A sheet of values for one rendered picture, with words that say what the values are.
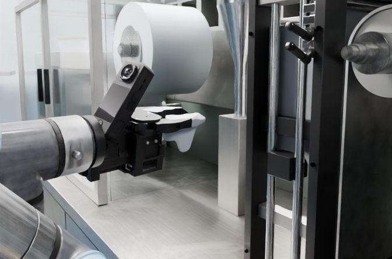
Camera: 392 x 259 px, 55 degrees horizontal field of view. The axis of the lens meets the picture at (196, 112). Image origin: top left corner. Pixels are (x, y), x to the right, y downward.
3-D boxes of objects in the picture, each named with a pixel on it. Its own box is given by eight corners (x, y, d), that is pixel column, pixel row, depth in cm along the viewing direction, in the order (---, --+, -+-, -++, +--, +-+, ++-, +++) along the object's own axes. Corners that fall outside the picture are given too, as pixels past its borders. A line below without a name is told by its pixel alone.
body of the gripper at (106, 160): (136, 153, 62) (67, 168, 54) (139, 103, 60) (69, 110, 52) (167, 169, 57) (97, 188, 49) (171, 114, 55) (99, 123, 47)
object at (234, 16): (205, 205, 112) (206, 6, 104) (241, 195, 119) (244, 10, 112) (236, 221, 100) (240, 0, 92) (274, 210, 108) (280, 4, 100)
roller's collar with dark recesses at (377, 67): (348, 73, 59) (350, 32, 59) (370, 73, 63) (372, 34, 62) (388, 75, 54) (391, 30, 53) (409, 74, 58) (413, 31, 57)
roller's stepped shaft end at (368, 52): (333, 63, 55) (335, 41, 54) (358, 63, 58) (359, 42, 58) (353, 64, 52) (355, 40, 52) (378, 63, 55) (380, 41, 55)
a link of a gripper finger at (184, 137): (200, 144, 65) (154, 151, 59) (204, 111, 63) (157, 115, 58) (212, 150, 62) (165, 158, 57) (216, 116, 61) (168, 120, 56)
